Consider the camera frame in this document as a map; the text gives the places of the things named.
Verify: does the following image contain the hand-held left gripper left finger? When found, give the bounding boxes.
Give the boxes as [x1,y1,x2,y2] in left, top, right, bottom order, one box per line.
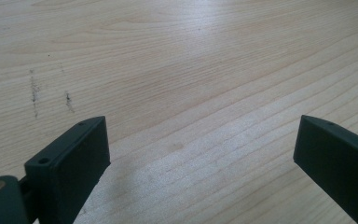
[19,116,111,224]

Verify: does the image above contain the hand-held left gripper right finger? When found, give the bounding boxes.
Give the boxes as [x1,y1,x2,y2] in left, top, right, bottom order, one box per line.
[293,114,358,224]

